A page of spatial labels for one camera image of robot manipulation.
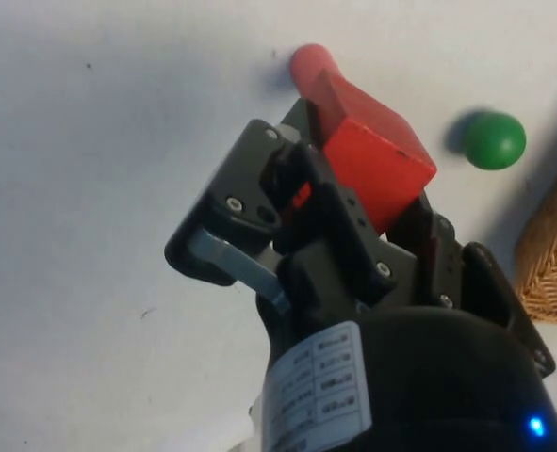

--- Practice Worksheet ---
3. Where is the green ball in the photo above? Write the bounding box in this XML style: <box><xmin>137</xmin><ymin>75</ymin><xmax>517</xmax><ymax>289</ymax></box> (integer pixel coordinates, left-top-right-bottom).
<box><xmin>461</xmin><ymin>110</ymin><xmax>528</xmax><ymax>170</ymax></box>

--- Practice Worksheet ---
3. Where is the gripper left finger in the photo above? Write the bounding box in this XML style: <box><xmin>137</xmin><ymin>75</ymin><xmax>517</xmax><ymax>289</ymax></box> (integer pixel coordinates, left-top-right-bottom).
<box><xmin>163</xmin><ymin>97</ymin><xmax>419</xmax><ymax>317</ymax></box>

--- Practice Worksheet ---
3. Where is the red wooden block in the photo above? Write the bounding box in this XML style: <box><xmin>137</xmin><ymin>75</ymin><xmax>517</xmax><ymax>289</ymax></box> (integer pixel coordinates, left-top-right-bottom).
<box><xmin>312</xmin><ymin>68</ymin><xmax>437</xmax><ymax>236</ymax></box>

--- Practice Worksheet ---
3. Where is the wicker basket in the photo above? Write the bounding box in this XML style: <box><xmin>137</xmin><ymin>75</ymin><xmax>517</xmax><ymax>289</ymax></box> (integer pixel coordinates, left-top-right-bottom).
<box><xmin>515</xmin><ymin>151</ymin><xmax>557</xmax><ymax>325</ymax></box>

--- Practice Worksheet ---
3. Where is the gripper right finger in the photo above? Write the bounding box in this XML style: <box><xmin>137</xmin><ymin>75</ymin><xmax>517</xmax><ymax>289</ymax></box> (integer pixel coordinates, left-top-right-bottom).
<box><xmin>385</xmin><ymin>192</ymin><xmax>557</xmax><ymax>379</ymax></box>

